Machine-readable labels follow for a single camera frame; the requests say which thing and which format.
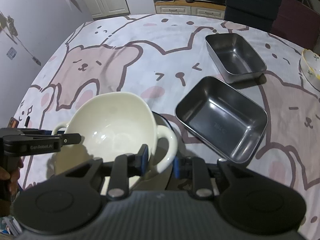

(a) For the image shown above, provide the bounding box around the cream two-handled bowl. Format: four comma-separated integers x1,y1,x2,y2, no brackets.
52,92,178,189

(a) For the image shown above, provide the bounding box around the steel rectangular tray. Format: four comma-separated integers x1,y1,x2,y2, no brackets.
205,33,267,84
175,76,268,166

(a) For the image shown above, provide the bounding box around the white plate dark rim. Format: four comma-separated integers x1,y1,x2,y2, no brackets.
152,111,175,132

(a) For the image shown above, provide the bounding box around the floral yellow-rimmed bowl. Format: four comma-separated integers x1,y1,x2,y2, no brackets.
300,49,320,90

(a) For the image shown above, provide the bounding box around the person left hand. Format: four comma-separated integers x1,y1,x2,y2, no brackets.
1,158,23,201

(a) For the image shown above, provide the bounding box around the black marker pen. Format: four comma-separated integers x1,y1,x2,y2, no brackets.
24,116,30,128

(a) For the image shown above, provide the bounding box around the bear print tablecloth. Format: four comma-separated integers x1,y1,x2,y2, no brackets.
14,14,319,239

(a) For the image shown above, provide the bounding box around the dark blue floor chair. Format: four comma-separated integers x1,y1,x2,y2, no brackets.
224,0,282,32

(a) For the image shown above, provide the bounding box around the maroon floor chair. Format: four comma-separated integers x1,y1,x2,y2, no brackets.
270,0,319,50

